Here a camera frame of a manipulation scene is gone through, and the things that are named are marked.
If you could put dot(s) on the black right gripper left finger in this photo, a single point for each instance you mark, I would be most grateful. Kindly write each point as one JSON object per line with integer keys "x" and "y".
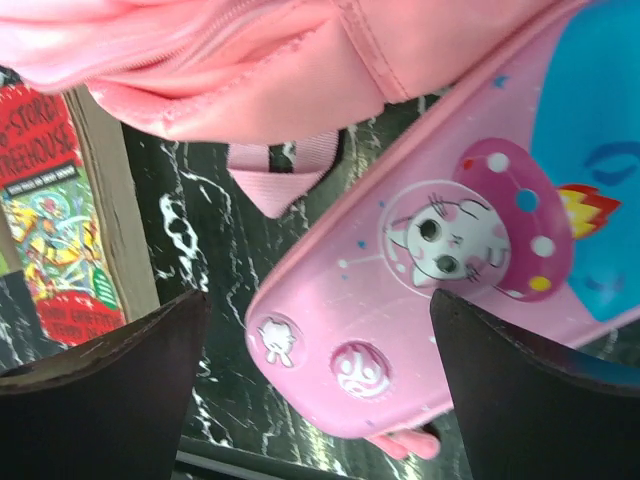
{"x": 111, "y": 408}

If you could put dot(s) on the red treehouse book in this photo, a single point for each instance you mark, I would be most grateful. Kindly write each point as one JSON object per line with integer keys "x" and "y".
{"x": 70, "y": 217}

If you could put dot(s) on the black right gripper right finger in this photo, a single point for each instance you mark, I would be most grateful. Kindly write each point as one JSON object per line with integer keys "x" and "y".
{"x": 531, "y": 408}

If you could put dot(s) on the pink cat pencil case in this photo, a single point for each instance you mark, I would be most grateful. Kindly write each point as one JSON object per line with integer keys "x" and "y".
{"x": 518, "y": 191}

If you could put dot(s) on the pink student backpack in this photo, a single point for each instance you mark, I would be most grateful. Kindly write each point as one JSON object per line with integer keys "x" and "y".
{"x": 276, "y": 80}

